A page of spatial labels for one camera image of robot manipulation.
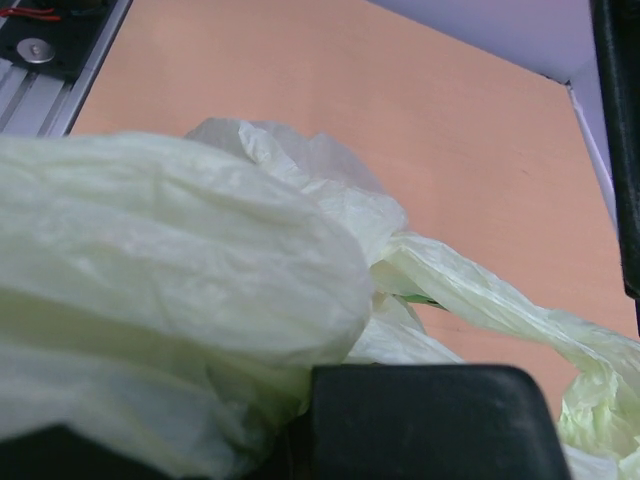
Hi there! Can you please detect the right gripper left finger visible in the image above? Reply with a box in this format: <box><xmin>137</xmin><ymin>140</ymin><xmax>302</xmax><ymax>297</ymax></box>
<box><xmin>0</xmin><ymin>422</ymin><xmax>301</xmax><ymax>480</ymax></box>

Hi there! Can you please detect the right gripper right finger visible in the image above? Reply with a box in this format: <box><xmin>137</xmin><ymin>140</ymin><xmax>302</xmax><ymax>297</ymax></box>
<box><xmin>310</xmin><ymin>364</ymin><xmax>571</xmax><ymax>480</ymax></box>

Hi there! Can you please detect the light green plastic bag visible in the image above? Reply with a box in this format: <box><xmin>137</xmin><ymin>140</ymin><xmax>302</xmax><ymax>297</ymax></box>
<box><xmin>1</xmin><ymin>119</ymin><xmax>639</xmax><ymax>479</ymax></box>

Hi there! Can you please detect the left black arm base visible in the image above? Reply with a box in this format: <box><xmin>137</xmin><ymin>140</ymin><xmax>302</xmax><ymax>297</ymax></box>
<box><xmin>1</xmin><ymin>1</ymin><xmax>116</xmax><ymax>80</ymax></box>

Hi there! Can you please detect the aluminium frame rail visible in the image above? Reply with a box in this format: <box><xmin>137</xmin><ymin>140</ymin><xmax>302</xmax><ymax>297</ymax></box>
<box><xmin>1</xmin><ymin>0</ymin><xmax>131</xmax><ymax>137</ymax></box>

